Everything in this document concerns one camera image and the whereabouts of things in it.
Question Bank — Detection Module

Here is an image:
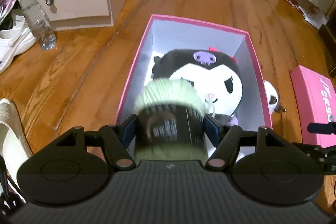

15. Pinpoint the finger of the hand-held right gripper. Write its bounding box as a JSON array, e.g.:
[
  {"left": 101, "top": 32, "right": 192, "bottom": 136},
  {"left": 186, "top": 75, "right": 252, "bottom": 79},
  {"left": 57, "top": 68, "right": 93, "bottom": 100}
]
[
  {"left": 292, "top": 142, "right": 336, "bottom": 175},
  {"left": 308, "top": 123, "right": 336, "bottom": 135}
]

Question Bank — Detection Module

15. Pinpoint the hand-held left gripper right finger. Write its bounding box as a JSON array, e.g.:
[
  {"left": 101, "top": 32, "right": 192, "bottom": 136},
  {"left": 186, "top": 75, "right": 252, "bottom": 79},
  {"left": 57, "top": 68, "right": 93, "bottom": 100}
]
[{"left": 204, "top": 114, "right": 295, "bottom": 169}]

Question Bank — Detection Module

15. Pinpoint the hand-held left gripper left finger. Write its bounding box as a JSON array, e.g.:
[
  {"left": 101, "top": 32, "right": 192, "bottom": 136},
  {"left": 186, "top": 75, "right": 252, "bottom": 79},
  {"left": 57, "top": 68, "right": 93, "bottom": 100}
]
[{"left": 56, "top": 115, "right": 138, "bottom": 169}]

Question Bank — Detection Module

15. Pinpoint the green yarn ball black label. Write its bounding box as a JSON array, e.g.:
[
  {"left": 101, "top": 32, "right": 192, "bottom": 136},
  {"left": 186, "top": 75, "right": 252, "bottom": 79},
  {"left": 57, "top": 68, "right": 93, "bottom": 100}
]
[{"left": 134, "top": 77, "right": 208, "bottom": 163}]

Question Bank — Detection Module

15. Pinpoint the pink cardboard box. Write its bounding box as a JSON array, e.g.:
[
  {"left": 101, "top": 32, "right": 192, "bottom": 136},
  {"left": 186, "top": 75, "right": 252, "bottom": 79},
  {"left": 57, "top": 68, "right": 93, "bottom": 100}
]
[{"left": 116, "top": 13, "right": 273, "bottom": 135}]

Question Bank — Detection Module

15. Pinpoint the pink box lid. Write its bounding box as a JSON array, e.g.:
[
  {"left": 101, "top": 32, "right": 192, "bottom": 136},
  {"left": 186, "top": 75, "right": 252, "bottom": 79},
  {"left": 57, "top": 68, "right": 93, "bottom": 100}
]
[{"left": 290, "top": 65, "right": 336, "bottom": 149}]

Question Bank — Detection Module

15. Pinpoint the black and white plush doll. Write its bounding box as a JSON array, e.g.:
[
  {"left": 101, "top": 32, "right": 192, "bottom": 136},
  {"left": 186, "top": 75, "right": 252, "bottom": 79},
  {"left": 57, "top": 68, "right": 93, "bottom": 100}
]
[{"left": 151, "top": 47, "right": 247, "bottom": 164}]

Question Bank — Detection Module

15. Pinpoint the cream plastic slipper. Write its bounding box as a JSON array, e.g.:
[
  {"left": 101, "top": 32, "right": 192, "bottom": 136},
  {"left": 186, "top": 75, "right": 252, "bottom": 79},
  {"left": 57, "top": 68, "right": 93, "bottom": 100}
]
[{"left": 0, "top": 98, "right": 34, "bottom": 182}]

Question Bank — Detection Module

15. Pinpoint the red wrapper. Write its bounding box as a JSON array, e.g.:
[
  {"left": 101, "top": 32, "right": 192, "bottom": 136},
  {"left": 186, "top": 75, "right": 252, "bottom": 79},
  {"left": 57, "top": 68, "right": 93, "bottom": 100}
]
[{"left": 279, "top": 0, "right": 304, "bottom": 12}]

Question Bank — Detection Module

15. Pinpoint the clear plastic water bottle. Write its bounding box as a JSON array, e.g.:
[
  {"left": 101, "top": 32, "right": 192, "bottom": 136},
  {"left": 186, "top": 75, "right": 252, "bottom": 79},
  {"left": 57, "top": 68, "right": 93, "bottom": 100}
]
[{"left": 16, "top": 0, "right": 57, "bottom": 51}]

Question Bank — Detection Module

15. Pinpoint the white clog shoe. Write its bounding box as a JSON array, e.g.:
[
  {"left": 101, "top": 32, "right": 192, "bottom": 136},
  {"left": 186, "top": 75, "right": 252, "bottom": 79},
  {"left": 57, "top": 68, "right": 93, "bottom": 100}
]
[{"left": 0, "top": 9, "right": 37, "bottom": 74}]

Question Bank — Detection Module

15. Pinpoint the small panda plush keychain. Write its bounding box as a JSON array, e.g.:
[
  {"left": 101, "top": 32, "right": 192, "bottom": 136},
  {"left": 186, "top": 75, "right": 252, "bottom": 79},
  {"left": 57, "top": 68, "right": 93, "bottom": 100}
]
[{"left": 263, "top": 80, "right": 286, "bottom": 116}]

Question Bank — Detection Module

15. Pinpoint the black cable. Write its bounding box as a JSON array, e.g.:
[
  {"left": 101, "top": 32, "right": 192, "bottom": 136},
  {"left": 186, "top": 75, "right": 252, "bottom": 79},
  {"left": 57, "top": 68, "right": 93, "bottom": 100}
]
[{"left": 0, "top": 155, "right": 27, "bottom": 210}]

